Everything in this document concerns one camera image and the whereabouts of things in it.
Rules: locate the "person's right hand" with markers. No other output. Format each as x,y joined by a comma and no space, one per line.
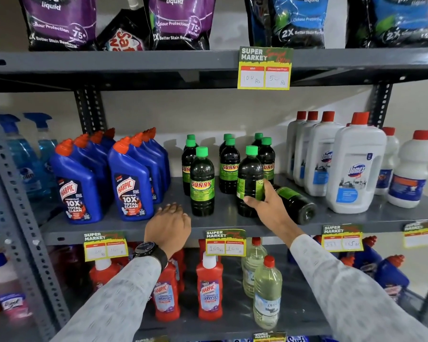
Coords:
273,213

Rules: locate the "person's left hand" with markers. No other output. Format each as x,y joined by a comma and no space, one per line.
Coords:
167,227

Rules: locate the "person's right thumb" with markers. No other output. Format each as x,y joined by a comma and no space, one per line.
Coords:
252,201

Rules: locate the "person's left fingers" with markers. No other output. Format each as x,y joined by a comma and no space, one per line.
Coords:
170,209

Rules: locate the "dark green-labelled cleaner bottle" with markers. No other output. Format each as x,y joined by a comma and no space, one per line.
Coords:
249,181

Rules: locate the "person's left forearm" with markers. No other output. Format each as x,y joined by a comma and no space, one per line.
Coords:
117,302

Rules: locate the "person's right forearm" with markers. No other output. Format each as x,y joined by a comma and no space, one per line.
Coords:
349,292

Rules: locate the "cluster of dark green-capped bottles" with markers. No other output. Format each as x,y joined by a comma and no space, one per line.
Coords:
202,188

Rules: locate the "rows of blue toilet cleaners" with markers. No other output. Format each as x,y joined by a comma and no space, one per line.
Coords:
132,185

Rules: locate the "black wristwatch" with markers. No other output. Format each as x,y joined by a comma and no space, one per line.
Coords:
153,252

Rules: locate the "green yellow price tag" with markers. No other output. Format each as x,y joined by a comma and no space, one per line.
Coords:
422,236
264,69
342,238
225,242
269,337
105,247

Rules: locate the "red white-capped cleaner bottle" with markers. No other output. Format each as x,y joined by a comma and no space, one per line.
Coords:
103,272
209,288
178,267
167,295

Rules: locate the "large white red-capped jug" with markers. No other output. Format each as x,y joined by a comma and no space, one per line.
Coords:
300,156
356,167
291,149
321,160

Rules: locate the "clear pale red-capped bottle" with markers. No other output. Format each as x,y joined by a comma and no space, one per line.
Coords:
251,267
267,295

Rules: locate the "maroon cleaner bottle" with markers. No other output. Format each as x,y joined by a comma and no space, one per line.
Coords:
69,267

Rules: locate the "blue orange-capped cleaner bottle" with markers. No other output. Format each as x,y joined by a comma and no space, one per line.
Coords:
390,276
365,258

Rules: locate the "blue spray bottle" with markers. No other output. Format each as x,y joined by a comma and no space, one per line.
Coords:
19,163
46,149

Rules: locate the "small white red-capped bottle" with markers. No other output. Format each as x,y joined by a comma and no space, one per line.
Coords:
387,163
412,170

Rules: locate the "grey metal shelf rack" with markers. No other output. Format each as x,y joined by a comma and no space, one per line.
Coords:
128,62

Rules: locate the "white blue-capped bottle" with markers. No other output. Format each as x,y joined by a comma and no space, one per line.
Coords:
7,284

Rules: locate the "dark blue detergent pouch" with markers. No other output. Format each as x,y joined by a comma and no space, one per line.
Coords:
258,21

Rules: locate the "black red detergent pouch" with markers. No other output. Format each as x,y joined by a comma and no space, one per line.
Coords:
124,31

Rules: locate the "purple detergent pouch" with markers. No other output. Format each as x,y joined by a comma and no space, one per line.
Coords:
59,23
182,23

